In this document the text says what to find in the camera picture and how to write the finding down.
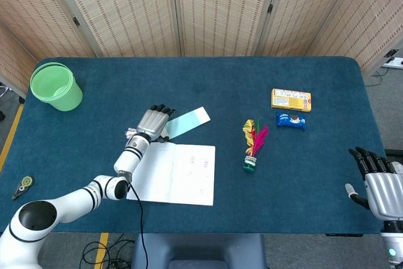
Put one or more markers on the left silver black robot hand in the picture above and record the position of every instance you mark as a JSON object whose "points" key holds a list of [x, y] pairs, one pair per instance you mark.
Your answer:
{"points": [[152, 122]]}

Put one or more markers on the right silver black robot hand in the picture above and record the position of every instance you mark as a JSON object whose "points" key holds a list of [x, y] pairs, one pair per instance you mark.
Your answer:
{"points": [[385, 193]]}

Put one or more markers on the teal white tasselled bookmark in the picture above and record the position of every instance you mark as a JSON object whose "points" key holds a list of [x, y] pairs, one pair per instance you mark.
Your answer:
{"points": [[189, 122]]}

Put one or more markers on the white lined paper notebook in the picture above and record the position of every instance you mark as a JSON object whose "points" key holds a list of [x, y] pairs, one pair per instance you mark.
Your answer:
{"points": [[189, 180]]}

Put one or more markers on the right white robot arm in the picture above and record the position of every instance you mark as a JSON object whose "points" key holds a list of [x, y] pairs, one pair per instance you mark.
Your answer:
{"points": [[392, 243]]}

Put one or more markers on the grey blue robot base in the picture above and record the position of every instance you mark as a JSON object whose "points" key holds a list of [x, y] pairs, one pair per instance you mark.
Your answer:
{"points": [[201, 250]]}

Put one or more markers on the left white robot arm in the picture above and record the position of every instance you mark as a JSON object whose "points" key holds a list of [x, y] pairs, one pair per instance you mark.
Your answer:
{"points": [[63, 203]]}

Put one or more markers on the blue felt table cover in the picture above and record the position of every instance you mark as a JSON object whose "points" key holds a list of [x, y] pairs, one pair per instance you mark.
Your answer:
{"points": [[189, 86]]}

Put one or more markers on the black desk control panel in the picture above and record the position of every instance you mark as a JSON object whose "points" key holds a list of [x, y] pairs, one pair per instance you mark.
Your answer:
{"points": [[343, 235]]}

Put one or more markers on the green plastic bucket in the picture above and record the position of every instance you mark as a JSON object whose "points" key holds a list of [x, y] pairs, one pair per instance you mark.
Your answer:
{"points": [[63, 99]]}

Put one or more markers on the colourful feather shuttlecock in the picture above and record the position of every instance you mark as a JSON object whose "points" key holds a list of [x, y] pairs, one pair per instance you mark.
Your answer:
{"points": [[250, 163]]}

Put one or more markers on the woven folding screen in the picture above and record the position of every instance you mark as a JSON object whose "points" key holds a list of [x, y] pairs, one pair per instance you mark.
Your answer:
{"points": [[126, 14]]}

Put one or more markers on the blue cookie packet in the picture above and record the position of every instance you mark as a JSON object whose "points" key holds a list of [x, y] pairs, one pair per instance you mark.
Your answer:
{"points": [[289, 121]]}

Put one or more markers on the dark metal screen hinge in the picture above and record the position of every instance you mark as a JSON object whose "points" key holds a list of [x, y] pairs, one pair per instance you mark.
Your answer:
{"points": [[270, 9], [391, 52], [76, 21]]}

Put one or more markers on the white power strip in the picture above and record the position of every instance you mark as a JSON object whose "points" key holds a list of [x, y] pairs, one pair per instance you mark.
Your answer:
{"points": [[395, 62]]}

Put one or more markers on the yellow cardboard box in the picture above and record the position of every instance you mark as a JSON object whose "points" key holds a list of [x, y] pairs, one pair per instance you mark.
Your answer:
{"points": [[291, 100]]}

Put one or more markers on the yellow floor tape strip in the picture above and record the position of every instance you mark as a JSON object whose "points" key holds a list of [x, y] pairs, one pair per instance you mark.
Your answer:
{"points": [[11, 133], [101, 250]]}

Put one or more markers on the correction tape dispenser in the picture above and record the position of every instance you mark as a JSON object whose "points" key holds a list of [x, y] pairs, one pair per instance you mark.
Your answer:
{"points": [[26, 182]]}

